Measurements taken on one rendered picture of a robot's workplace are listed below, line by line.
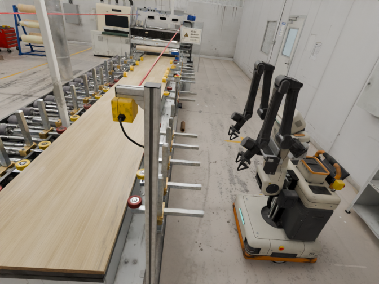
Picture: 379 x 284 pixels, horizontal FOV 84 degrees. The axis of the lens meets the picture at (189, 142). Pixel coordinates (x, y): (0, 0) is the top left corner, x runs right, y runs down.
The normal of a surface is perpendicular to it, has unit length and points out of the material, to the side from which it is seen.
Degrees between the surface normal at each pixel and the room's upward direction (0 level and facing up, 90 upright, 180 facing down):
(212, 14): 90
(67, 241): 0
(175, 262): 0
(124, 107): 90
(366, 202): 90
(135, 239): 0
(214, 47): 90
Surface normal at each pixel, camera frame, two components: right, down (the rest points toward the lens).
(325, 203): 0.00, 0.51
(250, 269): 0.10, -0.85
